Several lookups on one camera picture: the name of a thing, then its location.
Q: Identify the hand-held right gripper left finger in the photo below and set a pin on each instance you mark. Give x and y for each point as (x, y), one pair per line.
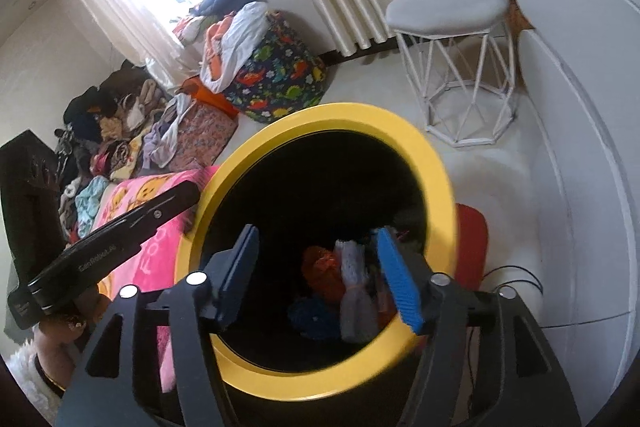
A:
(235, 277)

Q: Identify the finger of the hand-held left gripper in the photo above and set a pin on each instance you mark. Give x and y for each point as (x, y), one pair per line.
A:
(160, 209)

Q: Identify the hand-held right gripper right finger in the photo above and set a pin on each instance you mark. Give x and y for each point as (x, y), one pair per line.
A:
(395, 277)

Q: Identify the white foam net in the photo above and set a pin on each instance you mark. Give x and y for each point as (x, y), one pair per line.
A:
(350, 264)

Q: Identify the white printed plastic bag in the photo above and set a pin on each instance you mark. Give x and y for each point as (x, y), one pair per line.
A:
(357, 314)

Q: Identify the red plastic bag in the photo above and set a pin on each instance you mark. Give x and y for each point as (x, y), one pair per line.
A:
(322, 272)

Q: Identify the blue wrapper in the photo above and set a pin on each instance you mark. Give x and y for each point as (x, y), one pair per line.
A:
(312, 317)

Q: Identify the yellow rimmed bin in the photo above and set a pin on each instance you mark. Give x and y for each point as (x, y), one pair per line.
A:
(320, 117)

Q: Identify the person's left forearm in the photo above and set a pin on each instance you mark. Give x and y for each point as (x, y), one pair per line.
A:
(20, 367)

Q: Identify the person's left hand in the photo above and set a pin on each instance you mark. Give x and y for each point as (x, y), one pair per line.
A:
(60, 332)

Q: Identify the pink printed blanket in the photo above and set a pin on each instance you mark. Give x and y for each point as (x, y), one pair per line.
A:
(165, 252)

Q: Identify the light blue cloth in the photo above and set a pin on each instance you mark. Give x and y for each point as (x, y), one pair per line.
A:
(92, 202)

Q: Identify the red flat object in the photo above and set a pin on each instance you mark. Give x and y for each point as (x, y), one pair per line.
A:
(472, 242)

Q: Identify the floral fabric bag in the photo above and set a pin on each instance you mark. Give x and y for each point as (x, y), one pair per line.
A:
(205, 132)

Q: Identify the pile of dark clothes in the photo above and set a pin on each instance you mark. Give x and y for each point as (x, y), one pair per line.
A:
(120, 122)

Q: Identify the orange cloth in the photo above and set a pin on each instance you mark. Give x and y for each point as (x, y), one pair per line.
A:
(210, 99)

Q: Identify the dinosaur print fabric basket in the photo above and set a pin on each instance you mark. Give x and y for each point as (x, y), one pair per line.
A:
(280, 77)

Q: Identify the white bag of clothes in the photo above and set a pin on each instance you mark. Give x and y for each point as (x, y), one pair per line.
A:
(245, 32)

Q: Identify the narrow cream curtain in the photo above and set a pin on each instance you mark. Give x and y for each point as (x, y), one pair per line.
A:
(115, 17)

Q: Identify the white round stool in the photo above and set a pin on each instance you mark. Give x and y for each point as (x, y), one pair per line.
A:
(445, 7)

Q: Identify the white dressing table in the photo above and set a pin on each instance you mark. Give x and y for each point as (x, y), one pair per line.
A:
(575, 57)

